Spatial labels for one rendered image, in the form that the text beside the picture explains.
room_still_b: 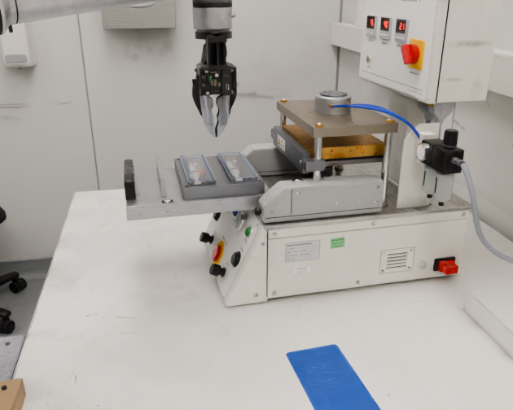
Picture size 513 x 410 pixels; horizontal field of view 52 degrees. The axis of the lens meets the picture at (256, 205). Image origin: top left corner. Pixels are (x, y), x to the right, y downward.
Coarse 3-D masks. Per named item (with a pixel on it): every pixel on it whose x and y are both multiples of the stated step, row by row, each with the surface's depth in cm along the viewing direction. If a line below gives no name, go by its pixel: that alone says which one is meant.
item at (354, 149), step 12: (288, 132) 120; (300, 132) 118; (300, 144) 111; (312, 144) 109; (324, 144) 109; (336, 144) 109; (348, 144) 109; (360, 144) 109; (372, 144) 109; (312, 156) 107; (324, 156) 108; (336, 156) 108; (348, 156) 109; (360, 156) 109; (372, 156) 110
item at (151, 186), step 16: (160, 160) 115; (144, 176) 118; (160, 176) 105; (176, 176) 118; (144, 192) 108; (160, 192) 106; (176, 192) 108; (128, 208) 101; (144, 208) 102; (160, 208) 103; (176, 208) 103; (192, 208) 104; (208, 208) 105; (224, 208) 106; (240, 208) 107
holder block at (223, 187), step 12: (216, 156) 123; (180, 168) 114; (216, 168) 114; (252, 168) 114; (180, 180) 109; (216, 180) 108; (228, 180) 108; (192, 192) 104; (204, 192) 105; (216, 192) 105; (228, 192) 106; (240, 192) 106; (252, 192) 107; (264, 192) 108
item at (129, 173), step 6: (126, 162) 114; (132, 162) 115; (126, 168) 110; (132, 168) 110; (126, 174) 106; (132, 174) 107; (126, 180) 103; (132, 180) 103; (126, 186) 103; (132, 186) 103; (126, 192) 104; (132, 192) 104; (126, 198) 104; (132, 198) 104
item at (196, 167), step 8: (184, 160) 117; (192, 160) 117; (200, 160) 117; (184, 168) 112; (192, 168) 112; (200, 168) 112; (208, 168) 112; (192, 176) 107; (200, 176) 107; (208, 176) 107
